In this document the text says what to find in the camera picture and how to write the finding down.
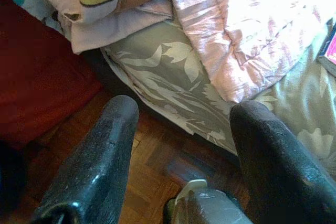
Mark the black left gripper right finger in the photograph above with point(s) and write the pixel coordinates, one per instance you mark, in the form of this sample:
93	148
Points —
278	171

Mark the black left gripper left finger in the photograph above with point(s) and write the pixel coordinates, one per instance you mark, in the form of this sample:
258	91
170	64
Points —
92	166

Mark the colourful manga comic book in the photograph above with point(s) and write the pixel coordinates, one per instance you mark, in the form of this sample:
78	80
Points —
329	51

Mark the red sofa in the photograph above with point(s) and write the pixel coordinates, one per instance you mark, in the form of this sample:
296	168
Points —
39	77

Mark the bed with beige floral sheet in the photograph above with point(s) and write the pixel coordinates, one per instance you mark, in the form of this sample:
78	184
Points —
162	77

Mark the pink cartoon print blanket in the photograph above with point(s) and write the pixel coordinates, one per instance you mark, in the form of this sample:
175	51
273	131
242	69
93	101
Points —
236	37

